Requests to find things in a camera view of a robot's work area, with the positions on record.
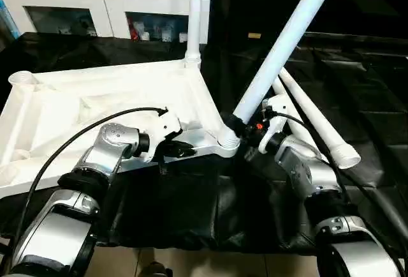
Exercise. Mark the dark brown rounded object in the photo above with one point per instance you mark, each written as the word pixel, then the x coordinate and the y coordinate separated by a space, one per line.
pixel 156 270

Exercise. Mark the black plastic mat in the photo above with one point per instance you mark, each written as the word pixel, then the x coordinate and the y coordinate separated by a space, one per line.
pixel 191 206

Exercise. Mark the white plastic table top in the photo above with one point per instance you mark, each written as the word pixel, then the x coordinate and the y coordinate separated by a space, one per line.
pixel 95 82

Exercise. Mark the small tan label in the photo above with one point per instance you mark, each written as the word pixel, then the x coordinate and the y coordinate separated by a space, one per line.
pixel 255 35

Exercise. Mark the white plastic table leg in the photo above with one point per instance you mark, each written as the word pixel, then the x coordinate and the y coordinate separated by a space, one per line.
pixel 278 87
pixel 280 44
pixel 195 18
pixel 318 124

